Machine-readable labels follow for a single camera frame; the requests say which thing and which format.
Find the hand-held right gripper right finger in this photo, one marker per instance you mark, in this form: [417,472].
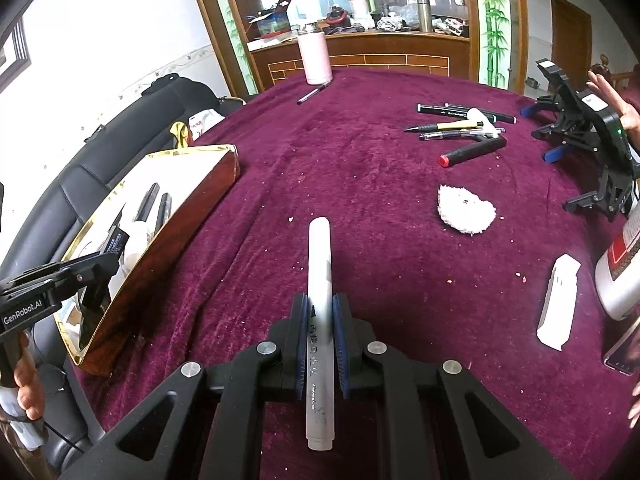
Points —
[342,345]

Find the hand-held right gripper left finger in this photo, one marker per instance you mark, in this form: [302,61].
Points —
[301,345]

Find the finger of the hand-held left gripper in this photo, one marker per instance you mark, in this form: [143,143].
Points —
[95,275]

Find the gold-rimmed white tray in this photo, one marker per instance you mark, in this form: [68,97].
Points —
[165,260]

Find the white tube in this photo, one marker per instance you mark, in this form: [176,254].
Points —
[319,260]

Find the person's left hand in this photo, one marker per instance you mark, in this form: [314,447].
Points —
[30,390]

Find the black leather sofa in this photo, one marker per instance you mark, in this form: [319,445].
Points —
[75,175]

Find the yellow plastic bag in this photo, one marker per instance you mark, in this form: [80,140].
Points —
[180,135]

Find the pink fluffy puff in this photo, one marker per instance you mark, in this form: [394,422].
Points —
[465,210]

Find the white plastic bag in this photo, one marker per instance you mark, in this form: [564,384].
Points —
[205,120]

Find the white flat box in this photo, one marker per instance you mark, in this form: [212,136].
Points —
[557,305]

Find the clear ballpoint pen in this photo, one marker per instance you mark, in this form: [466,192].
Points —
[445,136]

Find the black marker red cap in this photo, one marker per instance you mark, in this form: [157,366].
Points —
[475,151]

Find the yellow black pen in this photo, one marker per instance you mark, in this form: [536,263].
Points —
[442,126]

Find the small white plastic piece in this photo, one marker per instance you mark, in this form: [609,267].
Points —
[477,119]

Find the white bottle red label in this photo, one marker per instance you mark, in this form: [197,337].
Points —
[617,285]

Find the bamboo painted panel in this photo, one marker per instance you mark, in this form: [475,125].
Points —
[235,30]
[495,25]

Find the smartphone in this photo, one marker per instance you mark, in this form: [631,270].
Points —
[625,355]

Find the pink thermos bottle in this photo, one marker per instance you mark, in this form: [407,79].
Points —
[315,55]

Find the spare black hand-held gripper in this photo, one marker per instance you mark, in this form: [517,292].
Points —
[607,190]
[575,115]

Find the small fish tank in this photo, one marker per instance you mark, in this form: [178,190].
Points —
[275,24]

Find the red black object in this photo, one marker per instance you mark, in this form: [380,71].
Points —
[340,17]

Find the white tumbler green lid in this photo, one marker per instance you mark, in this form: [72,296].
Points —
[361,10]

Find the steel flask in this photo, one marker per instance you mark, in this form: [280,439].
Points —
[425,15]

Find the wooden door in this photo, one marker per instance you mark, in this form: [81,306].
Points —
[570,40]

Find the framed wall picture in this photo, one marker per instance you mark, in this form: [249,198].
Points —
[17,45]

